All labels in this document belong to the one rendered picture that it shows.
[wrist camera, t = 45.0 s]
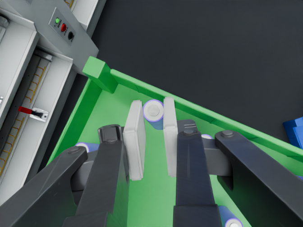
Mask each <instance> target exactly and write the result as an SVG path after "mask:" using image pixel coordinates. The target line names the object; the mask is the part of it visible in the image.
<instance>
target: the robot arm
mask: <svg viewBox="0 0 303 227"><path fill-rule="evenodd" d="M163 131H164V140H165V151H166V159H167V168H168V176H170V177H176V201H175V205H174V208H173V227H222V223H221V218H220V212H219V208H218V204H215V200H214V195H213V190H212V186H211V180H210V175H217V180H218V182H219V183H220V184H221V186H222V187H223V188H224V190H225V191H226V193H227V194H228V195H229V197H230V198H231V199H232V201H233V202H234V203H235V205H236V206H237V207H238V209H239V210H240V212H241V213H242V214H243V216H244V217H245V218H246V220H247V221H248V222H249V224H250V225H251V226H252V227H303V180H302V179H300V178H299V177H298V176H296V175H295V174H293V173H292V172H291V171H289V170H288V169H287V168H286V167H284V166H283V165H282V164H280V163H279V162H277V161H276V160H275V159H273V158H272V157H271V156H270V155H268V154H267V153H266V152H264V151H263V150H261V149H260V148H259V147H257V146H256V145H255V144H253V143H252V142H251V141H250V140H248V139H247V138H246V137H244V136H243V135H241V134H240V133H239V132H236V131H232V130H225V131H220V132H217V133H216V134H215V139H207V138H204V137H202V135H201V132H200V131H198V129H197V126H196V123H195V121H194V120H192V119H184V120H176V114H175V107H174V98H172V97H171V96H170V97H165V99H164V115H163ZM98 136H99V141H100V144H99V147H98V150H95V151H92V152H87V149H86V147H85V146H72V147H70V148H68V149H66V150H64V151H63V152H62V153H61V154H59V155H58V156H57V157H56V158H55V159H54V160H52V161H51V162H50V163H49V164H48V165H47V166H45V167H44V168H43V169H42V170H41V171H40V172H39V173H38V174H37V175H35V176H34V177H33V178H32V179H31V180H30V181H28V182H27V183H26V184H25V185H24V186H23V187H22V188H20V189H19V190H18V191H17V192H16V193H15V194H13V195H12V196H11V197H10V198H9V199H8V200H6V201H5V202H4V203H3V204H2V205H1V206H0V227H127V216H128V201H129V177H130V179H131V180H132V181H136V180H141V179H142V178H143V171H144V158H145V144H146V130H145V123H144V116H143V109H142V101H140V100H133V102H132V104H131V107H130V110H129V114H128V117H127V121H126V124H125V126H124V127H121V126H120V125H118V124H110V125H105V126H102V127H100V128H98ZM128 173H129V174H128Z"/></svg>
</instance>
